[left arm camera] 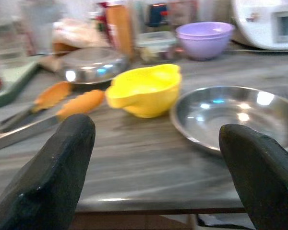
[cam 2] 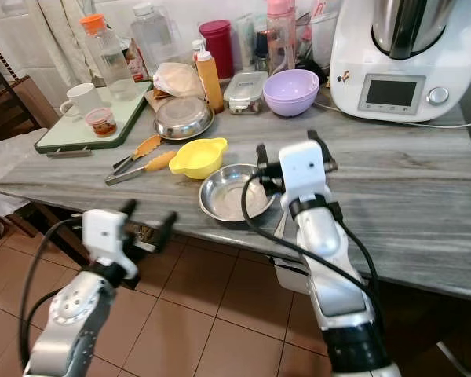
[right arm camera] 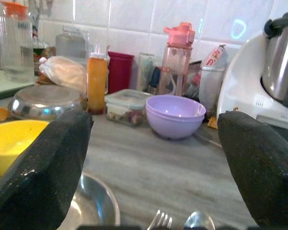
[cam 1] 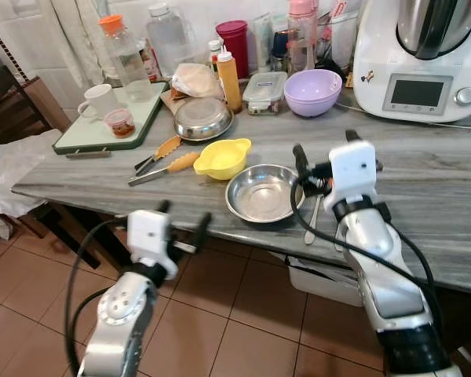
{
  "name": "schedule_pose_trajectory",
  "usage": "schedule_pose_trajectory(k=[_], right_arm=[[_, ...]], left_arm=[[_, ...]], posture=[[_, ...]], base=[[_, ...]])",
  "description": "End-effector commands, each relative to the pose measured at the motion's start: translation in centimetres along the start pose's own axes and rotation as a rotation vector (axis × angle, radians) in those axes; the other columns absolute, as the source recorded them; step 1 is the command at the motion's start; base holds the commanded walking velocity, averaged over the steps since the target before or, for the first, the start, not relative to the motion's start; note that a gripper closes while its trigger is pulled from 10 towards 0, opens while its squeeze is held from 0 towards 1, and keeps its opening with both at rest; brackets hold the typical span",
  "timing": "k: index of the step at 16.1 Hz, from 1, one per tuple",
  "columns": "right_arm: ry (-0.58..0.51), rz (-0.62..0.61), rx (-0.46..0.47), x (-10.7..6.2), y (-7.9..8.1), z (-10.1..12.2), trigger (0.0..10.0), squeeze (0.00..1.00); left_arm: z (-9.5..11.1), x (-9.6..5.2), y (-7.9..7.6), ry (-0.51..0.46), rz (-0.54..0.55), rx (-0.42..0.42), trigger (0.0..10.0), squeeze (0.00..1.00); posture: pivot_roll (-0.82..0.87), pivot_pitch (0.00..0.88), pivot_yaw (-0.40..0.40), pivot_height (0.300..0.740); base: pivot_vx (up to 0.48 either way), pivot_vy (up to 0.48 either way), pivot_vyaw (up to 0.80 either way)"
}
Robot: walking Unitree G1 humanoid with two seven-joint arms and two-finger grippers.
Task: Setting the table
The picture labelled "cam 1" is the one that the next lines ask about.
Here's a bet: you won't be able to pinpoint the metal spoon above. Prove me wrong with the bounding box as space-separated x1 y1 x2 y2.
305 195 324 246

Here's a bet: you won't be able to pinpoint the small steel bowl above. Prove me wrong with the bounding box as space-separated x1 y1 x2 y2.
173 97 235 142

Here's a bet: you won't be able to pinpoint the purple plastic bowl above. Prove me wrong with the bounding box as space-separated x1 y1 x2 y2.
283 69 343 118

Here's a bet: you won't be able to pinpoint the orange handled metal tongs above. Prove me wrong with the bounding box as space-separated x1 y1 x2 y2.
134 135 182 175

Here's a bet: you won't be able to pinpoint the bagged bread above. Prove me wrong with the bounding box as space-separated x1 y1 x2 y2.
170 63 223 101

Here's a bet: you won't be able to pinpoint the hanging white towel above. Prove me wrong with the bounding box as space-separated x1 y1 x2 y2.
51 0 104 87

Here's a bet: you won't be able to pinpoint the dark wooden chair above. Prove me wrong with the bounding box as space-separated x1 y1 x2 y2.
0 63 71 152

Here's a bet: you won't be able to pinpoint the white mug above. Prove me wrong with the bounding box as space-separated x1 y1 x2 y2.
78 84 120 121

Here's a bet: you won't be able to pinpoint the large shallow steel bowl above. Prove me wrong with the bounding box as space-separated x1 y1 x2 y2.
225 164 305 224

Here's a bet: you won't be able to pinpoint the clear lidded food container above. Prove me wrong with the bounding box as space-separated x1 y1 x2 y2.
243 72 288 115

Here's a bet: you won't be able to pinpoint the white power cable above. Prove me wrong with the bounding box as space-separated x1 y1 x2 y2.
334 101 471 131

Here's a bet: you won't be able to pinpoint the white plastic bag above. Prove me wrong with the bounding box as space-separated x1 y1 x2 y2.
0 130 64 218

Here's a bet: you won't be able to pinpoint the white food processor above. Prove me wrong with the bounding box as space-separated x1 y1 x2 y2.
352 0 471 124

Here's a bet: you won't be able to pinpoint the large clear bottle white cap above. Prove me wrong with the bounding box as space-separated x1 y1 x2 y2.
146 2 191 79

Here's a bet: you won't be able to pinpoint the orange squeeze bottle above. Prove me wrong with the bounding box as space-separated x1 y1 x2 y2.
216 46 243 113

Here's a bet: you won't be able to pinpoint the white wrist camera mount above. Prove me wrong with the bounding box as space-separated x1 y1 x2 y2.
127 210 179 280
327 141 378 213

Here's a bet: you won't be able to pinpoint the small jar red contents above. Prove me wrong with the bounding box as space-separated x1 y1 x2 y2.
104 108 136 139

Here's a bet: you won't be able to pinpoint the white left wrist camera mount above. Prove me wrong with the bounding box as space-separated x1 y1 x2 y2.
127 210 179 280

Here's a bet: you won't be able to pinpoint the orange handled metal utensil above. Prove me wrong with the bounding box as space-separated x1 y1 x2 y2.
128 152 199 187

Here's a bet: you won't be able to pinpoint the green rimmed tray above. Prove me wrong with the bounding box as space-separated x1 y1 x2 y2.
53 82 170 156

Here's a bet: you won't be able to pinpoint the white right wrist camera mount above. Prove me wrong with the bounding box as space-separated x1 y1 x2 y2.
327 141 378 213

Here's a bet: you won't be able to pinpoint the pink drinking bottle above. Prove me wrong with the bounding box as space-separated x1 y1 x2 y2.
287 0 318 73

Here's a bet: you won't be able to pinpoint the yellow plastic bowl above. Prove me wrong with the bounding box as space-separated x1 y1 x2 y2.
193 138 252 181

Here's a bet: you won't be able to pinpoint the red canister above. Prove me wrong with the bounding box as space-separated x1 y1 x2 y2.
215 20 250 79

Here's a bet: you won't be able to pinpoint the dark wooden table frame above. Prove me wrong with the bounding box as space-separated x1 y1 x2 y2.
33 200 126 269

